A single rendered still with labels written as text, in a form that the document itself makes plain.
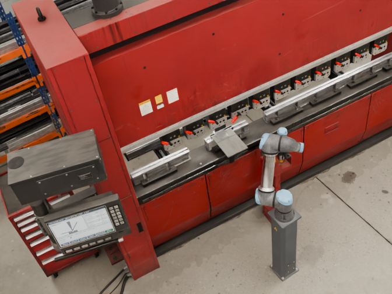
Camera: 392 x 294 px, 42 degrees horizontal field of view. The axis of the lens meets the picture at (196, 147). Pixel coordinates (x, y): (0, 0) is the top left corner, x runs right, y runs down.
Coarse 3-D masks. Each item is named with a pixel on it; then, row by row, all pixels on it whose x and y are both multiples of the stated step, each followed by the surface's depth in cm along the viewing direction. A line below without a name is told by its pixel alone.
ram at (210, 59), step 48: (240, 0) 343; (288, 0) 353; (336, 0) 375; (384, 0) 400; (144, 48) 321; (192, 48) 339; (240, 48) 360; (288, 48) 383; (336, 48) 409; (144, 96) 345; (192, 96) 366
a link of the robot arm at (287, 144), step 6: (282, 138) 344; (288, 138) 345; (282, 144) 343; (288, 144) 343; (294, 144) 346; (300, 144) 380; (282, 150) 345; (288, 150) 346; (294, 150) 351; (300, 150) 381
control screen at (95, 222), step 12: (72, 216) 295; (84, 216) 298; (96, 216) 301; (108, 216) 304; (60, 228) 299; (72, 228) 302; (84, 228) 305; (96, 228) 308; (108, 228) 311; (60, 240) 306; (72, 240) 309
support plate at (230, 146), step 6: (228, 132) 407; (234, 132) 406; (216, 138) 404; (228, 138) 403; (234, 138) 402; (222, 144) 399; (228, 144) 398; (234, 144) 398; (240, 144) 397; (222, 150) 395; (228, 150) 394; (234, 150) 393; (240, 150) 392; (228, 156) 389
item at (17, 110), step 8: (32, 88) 524; (8, 96) 522; (16, 96) 518; (24, 96) 518; (32, 96) 513; (40, 96) 511; (48, 96) 506; (0, 104) 511; (8, 104) 514; (16, 104) 507; (24, 104) 500; (32, 104) 501; (40, 104) 506; (0, 112) 502; (8, 112) 495; (16, 112) 497; (24, 112) 502; (0, 120) 492; (8, 120) 497
